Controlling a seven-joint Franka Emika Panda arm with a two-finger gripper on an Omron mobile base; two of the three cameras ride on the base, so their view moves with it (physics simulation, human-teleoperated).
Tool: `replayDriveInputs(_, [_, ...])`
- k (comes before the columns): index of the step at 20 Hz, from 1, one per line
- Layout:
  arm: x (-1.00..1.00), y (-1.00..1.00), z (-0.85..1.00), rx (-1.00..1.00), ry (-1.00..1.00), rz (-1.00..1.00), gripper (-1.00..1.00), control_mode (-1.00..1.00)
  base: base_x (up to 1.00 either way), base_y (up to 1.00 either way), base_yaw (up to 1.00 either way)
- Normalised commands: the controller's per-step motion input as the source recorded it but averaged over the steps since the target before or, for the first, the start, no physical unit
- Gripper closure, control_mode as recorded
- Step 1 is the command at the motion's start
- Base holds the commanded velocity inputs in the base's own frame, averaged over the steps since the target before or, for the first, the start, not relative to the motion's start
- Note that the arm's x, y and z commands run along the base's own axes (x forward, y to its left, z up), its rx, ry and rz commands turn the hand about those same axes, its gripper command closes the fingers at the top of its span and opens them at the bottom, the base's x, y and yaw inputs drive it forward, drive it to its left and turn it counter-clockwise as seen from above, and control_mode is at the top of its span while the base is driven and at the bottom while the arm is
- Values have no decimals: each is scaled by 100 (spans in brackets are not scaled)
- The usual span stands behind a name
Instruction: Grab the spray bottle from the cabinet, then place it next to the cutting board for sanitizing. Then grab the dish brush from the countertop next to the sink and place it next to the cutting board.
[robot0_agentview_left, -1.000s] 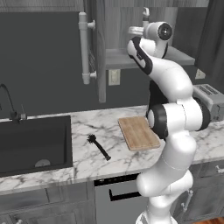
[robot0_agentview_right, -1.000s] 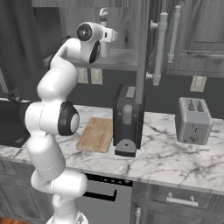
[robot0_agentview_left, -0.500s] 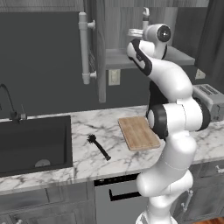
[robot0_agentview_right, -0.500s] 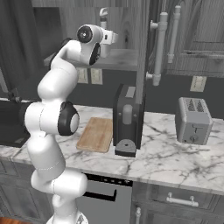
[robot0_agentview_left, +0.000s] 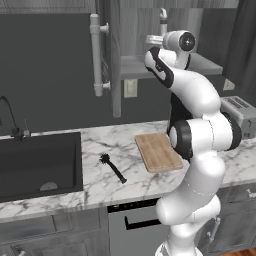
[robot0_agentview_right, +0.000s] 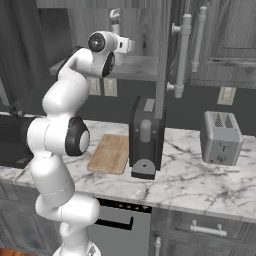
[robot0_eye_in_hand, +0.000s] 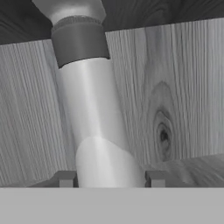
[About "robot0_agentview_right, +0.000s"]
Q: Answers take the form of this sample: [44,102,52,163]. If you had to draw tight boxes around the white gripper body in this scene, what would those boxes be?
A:
[114,51,127,68]

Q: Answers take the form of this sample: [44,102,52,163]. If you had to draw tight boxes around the white spray bottle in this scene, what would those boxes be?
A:
[109,8,122,35]

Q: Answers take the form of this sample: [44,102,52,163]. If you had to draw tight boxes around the grey open cabinet door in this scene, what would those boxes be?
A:
[154,0,175,120]

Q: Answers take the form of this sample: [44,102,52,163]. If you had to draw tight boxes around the wooden cutting board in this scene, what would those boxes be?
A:
[86,133,131,176]

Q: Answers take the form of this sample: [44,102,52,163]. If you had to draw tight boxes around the dark open cabinet door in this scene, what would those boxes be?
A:
[0,0,73,115]

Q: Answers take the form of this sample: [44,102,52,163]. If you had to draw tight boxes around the grey base cabinet door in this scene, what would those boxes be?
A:
[0,180,63,256]
[148,229,256,256]

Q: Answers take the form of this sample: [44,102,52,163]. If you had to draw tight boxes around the dark grey coffee machine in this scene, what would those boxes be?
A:
[128,95,167,181]

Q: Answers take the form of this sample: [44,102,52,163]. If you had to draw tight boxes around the dark tap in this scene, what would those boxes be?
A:
[8,100,26,118]

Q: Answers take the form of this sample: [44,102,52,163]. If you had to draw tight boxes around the grey toaster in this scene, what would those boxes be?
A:
[199,110,245,167]

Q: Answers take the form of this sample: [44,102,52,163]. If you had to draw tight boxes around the grey drawer front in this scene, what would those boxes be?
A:
[150,207,256,247]

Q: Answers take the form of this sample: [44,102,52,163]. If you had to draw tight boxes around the grey dishwasher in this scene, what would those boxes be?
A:
[87,197,153,256]

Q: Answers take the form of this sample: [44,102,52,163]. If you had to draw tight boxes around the grey open wall cabinet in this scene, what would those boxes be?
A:
[35,0,160,82]

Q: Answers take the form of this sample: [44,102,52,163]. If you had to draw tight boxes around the white wall outlet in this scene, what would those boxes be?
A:
[216,86,237,106]
[102,77,119,98]
[87,77,102,97]

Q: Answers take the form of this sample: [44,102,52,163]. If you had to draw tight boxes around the white long door handle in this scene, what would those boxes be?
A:
[191,5,208,74]
[166,13,193,100]

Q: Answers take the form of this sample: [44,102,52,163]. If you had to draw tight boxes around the grey panelled wall cabinet door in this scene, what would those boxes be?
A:
[185,0,256,90]

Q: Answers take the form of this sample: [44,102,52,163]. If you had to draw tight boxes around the black dishwasher handle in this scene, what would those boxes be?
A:
[94,215,135,232]

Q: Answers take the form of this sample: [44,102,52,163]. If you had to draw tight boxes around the white drawer handle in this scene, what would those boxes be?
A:
[189,219,229,238]

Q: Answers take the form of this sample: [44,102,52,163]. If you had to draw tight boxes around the white base cabinet handle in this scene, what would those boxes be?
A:
[153,236,163,256]

